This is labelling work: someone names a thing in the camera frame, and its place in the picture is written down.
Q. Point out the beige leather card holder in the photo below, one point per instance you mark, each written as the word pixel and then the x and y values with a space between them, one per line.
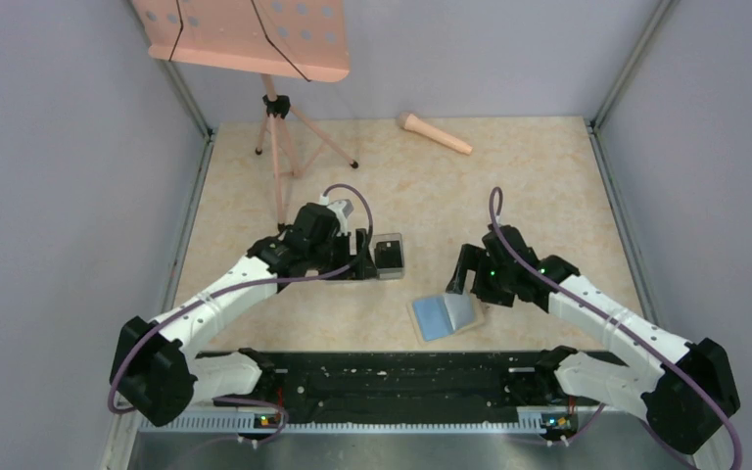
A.
pixel 480 321

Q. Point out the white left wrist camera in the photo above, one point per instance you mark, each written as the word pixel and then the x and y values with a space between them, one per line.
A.
pixel 342 209

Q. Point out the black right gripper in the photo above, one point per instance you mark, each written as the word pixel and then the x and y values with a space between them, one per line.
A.
pixel 476 258

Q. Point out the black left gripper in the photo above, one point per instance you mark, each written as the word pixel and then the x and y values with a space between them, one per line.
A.
pixel 361 263

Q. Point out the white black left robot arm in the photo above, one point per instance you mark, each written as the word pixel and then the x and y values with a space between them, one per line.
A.
pixel 158 368

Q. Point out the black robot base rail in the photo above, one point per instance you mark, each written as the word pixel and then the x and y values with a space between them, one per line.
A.
pixel 414 388

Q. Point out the pink music stand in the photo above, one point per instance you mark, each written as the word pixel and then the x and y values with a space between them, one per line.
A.
pixel 295 39

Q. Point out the pink microphone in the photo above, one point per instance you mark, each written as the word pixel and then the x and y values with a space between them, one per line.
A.
pixel 412 123

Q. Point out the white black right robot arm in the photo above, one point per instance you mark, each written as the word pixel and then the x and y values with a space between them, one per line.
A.
pixel 683 391

